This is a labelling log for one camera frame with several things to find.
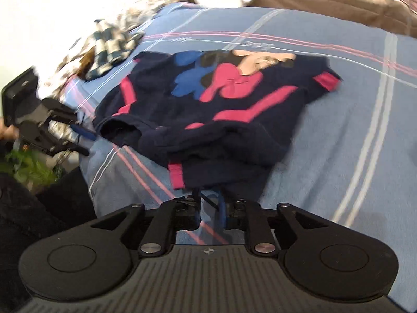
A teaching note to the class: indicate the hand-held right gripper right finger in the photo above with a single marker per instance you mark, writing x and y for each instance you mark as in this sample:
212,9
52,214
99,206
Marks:
222,213

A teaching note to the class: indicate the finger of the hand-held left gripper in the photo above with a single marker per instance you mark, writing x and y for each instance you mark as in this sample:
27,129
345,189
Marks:
83,132
76,149

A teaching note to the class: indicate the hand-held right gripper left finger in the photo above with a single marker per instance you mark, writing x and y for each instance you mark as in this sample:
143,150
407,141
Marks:
194,213

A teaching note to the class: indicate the navy shirt with pink stripes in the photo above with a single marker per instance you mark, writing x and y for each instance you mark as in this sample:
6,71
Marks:
208,104

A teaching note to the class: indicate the green leafy plant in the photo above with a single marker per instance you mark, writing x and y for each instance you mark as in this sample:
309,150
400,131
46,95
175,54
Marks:
35,168

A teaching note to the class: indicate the brown cloth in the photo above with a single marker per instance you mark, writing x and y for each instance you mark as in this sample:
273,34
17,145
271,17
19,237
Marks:
87,62

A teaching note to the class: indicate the teal white checkered cloth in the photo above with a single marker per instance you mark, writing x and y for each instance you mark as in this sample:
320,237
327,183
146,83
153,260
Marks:
110,50

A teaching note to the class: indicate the blue plaid bedsheet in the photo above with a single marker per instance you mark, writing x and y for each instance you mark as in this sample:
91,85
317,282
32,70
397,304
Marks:
325,143

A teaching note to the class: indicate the brown covered bed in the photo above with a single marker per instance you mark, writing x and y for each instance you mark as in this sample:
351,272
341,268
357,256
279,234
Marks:
342,0

